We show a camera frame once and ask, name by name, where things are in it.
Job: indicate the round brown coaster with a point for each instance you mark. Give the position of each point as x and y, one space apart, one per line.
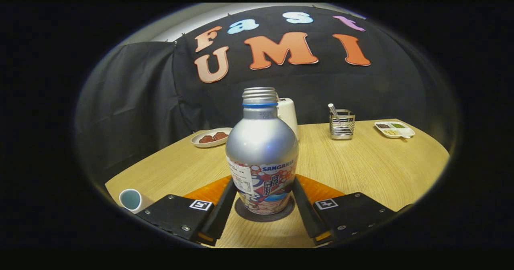
289 214

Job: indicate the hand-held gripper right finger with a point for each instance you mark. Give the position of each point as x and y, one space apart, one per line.
304 214

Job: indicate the white divided tray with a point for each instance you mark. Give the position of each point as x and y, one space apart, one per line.
395 130

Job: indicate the wooden table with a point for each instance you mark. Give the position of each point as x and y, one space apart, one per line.
361 165

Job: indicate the red snack pieces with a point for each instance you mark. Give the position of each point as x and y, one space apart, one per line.
213 137

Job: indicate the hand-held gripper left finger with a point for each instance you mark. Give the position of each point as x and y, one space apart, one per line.
223 210

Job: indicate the white small appliance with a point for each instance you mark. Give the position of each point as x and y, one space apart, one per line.
288 115

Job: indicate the white cup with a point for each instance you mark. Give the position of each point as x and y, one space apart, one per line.
132 199

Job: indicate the silver juice bottle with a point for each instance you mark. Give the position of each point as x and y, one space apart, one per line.
263 141

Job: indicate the white oval plate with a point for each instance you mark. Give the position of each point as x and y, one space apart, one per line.
197 141

